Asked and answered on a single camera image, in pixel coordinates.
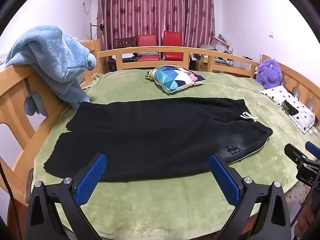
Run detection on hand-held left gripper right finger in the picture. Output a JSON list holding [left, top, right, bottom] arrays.
[[209, 154, 293, 240]]

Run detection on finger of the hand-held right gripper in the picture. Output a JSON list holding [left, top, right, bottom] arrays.
[[284, 143, 310, 167], [305, 141, 320, 159]]

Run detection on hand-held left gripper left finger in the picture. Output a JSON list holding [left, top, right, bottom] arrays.
[[27, 152, 108, 240]]

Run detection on black pants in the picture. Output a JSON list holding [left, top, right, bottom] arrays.
[[44, 97, 273, 183]]

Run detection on star print bed sheet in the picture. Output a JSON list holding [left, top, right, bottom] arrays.
[[284, 182, 309, 212]]

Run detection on white floral pillow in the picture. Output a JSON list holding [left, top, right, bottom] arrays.
[[260, 85, 317, 134]]

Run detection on dark flat object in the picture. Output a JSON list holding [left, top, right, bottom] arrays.
[[282, 100, 299, 117]]

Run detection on green plush blanket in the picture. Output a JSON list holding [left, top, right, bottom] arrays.
[[34, 69, 313, 239]]

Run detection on purple plush toy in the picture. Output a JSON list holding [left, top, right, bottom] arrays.
[[255, 59, 283, 89]]

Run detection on geometric print pillow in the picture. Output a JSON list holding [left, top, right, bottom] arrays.
[[146, 64, 206, 94]]

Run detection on cardboard box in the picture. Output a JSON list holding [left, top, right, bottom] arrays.
[[195, 55, 209, 72]]

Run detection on light blue fleece towel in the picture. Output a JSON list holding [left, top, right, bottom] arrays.
[[5, 25, 97, 117]]

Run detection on pile of opened boxes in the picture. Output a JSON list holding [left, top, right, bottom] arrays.
[[199, 33, 234, 55]]

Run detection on dark wooden chair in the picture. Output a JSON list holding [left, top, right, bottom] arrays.
[[115, 37, 137, 63]]

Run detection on wooden coat stand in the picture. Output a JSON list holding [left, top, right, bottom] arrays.
[[89, 12, 106, 46]]

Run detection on maroon floral curtain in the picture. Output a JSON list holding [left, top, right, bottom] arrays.
[[98, 0, 216, 53]]

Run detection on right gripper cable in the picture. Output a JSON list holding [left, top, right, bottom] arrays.
[[291, 164, 320, 230]]

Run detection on wooden bed frame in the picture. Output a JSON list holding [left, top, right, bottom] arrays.
[[0, 39, 320, 205]]

